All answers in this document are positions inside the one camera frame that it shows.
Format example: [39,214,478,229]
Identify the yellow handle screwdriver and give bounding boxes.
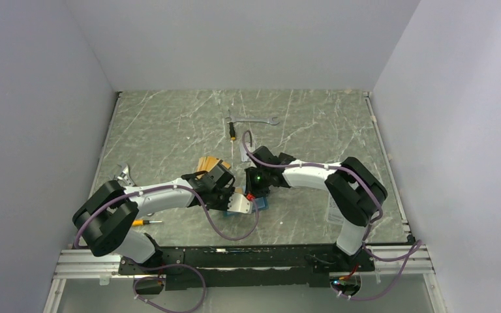
[132,220,163,227]

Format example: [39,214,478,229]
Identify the blue leather card holder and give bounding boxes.
[235,187,268,214]

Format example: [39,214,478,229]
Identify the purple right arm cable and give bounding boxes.
[241,130,423,302]

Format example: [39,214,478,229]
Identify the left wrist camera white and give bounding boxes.
[225,192,253,216]

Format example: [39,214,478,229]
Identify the red adjustable wrench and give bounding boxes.
[110,162,136,186]

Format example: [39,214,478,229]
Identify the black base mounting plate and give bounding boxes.
[118,244,375,291]

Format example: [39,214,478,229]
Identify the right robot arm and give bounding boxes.
[245,146,388,271]

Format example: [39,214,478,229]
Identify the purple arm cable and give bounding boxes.
[241,130,423,302]
[74,185,261,313]

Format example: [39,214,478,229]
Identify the clear plastic screw box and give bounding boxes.
[326,194,344,226]

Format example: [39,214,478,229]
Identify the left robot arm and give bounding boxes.
[72,164,250,274]

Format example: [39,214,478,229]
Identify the silver credit card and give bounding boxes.
[239,142,254,162]

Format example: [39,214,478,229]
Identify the aluminium frame rail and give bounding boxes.
[44,244,447,312]

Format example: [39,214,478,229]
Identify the silver open-end wrench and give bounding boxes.
[225,116,280,125]

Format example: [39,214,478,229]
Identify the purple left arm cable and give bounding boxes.
[74,185,261,313]

